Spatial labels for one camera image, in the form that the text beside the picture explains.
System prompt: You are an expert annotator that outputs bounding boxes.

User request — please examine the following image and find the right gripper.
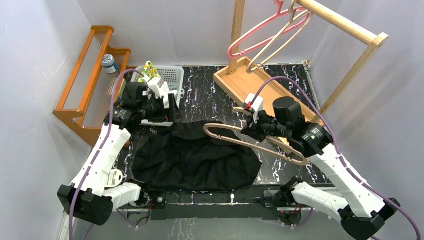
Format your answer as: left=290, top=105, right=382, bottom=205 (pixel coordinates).
left=240, top=107, right=291, bottom=143

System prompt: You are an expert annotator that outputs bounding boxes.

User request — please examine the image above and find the black skirt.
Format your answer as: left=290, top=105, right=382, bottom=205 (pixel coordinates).
left=132, top=120, right=262, bottom=192

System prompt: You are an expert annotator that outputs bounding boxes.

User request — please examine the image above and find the beige wooden hanger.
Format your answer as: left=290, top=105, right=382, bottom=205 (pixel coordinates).
left=202, top=106, right=310, bottom=167

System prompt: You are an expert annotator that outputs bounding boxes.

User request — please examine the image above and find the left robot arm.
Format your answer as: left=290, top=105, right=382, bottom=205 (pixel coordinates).
left=57, top=82, right=181, bottom=226

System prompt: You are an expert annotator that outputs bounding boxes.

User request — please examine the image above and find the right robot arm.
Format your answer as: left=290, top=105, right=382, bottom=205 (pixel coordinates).
left=241, top=93, right=400, bottom=240

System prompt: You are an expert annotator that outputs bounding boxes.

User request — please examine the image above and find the beige hanger on rack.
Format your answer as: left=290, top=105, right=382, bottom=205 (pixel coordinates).
left=246, top=0, right=314, bottom=74

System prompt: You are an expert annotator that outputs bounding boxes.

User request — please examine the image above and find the white plastic basket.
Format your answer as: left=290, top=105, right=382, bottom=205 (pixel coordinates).
left=130, top=65, right=185, bottom=127

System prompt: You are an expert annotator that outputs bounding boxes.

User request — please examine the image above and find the yellow green patterned cloth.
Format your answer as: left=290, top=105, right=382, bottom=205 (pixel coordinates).
left=139, top=60, right=161, bottom=83

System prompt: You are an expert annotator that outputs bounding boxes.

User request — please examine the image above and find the wooden clothes rack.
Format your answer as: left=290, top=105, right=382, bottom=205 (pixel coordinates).
left=213, top=0, right=389, bottom=120

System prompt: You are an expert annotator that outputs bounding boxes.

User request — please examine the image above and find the small white blue jar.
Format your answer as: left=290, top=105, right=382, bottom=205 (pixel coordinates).
left=101, top=54, right=119, bottom=74

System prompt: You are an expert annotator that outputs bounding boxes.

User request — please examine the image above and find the orange wooden shelf rack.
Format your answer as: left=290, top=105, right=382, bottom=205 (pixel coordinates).
left=52, top=25, right=131, bottom=147

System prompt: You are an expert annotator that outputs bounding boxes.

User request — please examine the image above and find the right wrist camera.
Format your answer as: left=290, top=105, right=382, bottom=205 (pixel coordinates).
left=243, top=93, right=264, bottom=124

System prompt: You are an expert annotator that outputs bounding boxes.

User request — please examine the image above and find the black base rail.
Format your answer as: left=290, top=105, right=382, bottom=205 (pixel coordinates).
left=147, top=185, right=289, bottom=221

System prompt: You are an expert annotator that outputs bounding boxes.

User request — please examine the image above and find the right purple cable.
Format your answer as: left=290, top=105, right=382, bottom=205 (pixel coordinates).
left=253, top=76, right=422, bottom=240

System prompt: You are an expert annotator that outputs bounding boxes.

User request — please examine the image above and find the purple cable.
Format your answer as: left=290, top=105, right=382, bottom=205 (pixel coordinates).
left=67, top=68, right=145, bottom=240
left=253, top=76, right=422, bottom=240

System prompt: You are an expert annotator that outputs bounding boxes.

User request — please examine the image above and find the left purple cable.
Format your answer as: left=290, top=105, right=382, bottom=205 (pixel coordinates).
left=67, top=68, right=145, bottom=240

